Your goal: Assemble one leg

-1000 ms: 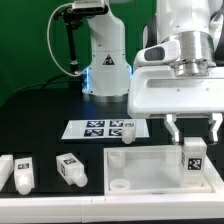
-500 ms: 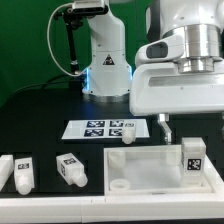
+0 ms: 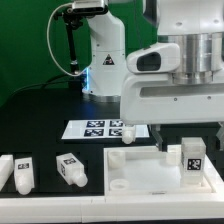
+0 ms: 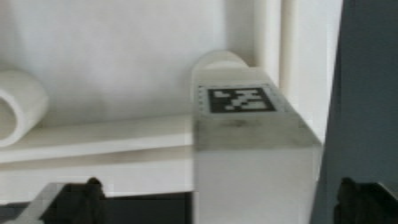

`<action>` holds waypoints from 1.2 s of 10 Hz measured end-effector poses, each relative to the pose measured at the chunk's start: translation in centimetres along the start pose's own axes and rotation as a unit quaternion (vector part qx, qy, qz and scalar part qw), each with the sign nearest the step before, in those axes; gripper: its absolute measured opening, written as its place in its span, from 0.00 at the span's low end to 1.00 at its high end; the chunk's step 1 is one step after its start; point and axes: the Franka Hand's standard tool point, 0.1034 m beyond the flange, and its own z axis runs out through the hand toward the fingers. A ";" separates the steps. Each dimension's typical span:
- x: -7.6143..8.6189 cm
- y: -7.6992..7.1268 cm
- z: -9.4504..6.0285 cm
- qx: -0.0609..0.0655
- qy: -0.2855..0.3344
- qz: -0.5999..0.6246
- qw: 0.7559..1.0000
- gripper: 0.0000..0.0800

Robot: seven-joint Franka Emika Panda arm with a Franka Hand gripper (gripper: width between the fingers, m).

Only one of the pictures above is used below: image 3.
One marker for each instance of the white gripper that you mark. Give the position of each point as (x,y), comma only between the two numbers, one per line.
(154,99)

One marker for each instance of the white square tabletop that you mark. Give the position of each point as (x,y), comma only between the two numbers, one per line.
(144,170)

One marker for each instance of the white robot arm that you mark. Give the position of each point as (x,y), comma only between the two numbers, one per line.
(179,79)

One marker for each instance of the white U-shaped fence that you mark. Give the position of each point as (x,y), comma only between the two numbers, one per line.
(119,207)

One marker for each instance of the white marker sheet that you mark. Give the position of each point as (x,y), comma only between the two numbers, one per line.
(93,129)

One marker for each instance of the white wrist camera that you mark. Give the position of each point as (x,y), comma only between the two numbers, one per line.
(158,58)

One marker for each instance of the silver camera on stand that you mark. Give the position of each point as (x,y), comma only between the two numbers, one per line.
(89,6)

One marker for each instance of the black camera stand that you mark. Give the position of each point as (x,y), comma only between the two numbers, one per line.
(72,23)

